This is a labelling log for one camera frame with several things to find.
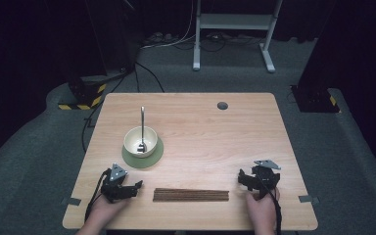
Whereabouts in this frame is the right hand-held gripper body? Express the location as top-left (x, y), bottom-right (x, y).
top-left (250, 159), bottom-right (282, 200)

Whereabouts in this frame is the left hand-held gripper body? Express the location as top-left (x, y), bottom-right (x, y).
top-left (100, 163), bottom-right (137, 204)

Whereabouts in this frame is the row of brown wooden chopsticks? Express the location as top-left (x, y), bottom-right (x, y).
top-left (152, 187), bottom-right (230, 203)

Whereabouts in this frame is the person's left hand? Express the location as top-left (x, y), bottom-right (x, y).
top-left (89, 194), bottom-right (131, 227)

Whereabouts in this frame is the person's right hand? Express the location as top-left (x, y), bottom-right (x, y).
top-left (245, 187), bottom-right (281, 229)

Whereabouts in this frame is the round green coaster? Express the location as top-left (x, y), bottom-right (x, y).
top-left (121, 136), bottom-right (165, 169)

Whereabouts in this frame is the grey tape piece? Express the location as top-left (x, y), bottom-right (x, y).
top-left (298, 194), bottom-right (320, 205)
top-left (61, 196), bottom-right (82, 207)

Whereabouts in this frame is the cream ceramic bowl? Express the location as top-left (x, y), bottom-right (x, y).
top-left (122, 125), bottom-right (160, 160)

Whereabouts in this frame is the metal spoon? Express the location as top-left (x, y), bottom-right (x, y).
top-left (136, 106), bottom-right (149, 154)

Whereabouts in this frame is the black stand base hazard tape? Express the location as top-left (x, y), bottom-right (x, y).
top-left (57, 76), bottom-right (108, 112)
top-left (290, 83), bottom-right (343, 115)

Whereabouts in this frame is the dark power strip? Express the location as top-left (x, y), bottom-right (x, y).
top-left (142, 31), bottom-right (178, 46)

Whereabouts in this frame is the white metal stand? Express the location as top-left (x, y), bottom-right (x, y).
top-left (192, 0), bottom-right (284, 73)

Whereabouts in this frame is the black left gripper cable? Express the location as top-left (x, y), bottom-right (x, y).
top-left (83, 167), bottom-right (113, 223)

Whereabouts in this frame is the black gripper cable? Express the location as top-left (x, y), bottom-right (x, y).
top-left (83, 167), bottom-right (113, 223)
top-left (259, 181), bottom-right (284, 235)

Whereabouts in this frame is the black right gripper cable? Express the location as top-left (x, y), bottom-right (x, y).
top-left (259, 181), bottom-right (284, 235)

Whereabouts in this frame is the black floor cable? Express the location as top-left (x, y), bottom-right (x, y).
top-left (80, 61), bottom-right (166, 154)

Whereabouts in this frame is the white floor cable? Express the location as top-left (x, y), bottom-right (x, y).
top-left (140, 0), bottom-right (198, 51)

